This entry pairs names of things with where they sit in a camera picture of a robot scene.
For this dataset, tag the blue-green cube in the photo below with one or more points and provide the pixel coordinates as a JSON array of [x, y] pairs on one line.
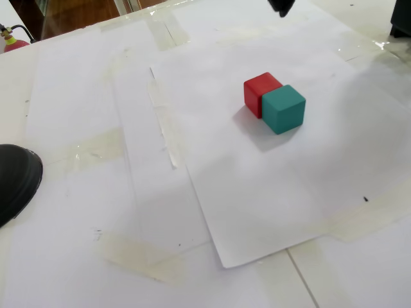
[[282, 109]]

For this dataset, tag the black rounded plastic dome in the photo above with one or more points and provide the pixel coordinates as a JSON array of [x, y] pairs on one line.
[[16, 179]]

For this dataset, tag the clear packing tape strip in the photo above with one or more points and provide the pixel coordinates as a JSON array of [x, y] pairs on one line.
[[379, 48], [289, 285], [86, 150], [168, 32]]

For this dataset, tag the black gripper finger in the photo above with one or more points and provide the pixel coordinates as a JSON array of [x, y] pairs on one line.
[[276, 4], [289, 4]]

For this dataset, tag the white paper sheet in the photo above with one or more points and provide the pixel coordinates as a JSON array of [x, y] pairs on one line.
[[74, 90], [64, 256], [154, 199], [273, 192]]

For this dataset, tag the brown wooden cabinet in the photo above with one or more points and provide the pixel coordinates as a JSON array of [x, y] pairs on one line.
[[80, 14]]

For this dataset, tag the red fire extinguisher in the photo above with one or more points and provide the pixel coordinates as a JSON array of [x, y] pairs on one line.
[[14, 45]]

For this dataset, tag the yellowish masking tape strip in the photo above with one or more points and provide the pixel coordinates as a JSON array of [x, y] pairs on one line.
[[359, 218], [168, 128], [144, 256], [250, 32]]

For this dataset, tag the red cube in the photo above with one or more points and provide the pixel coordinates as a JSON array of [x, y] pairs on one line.
[[253, 96]]

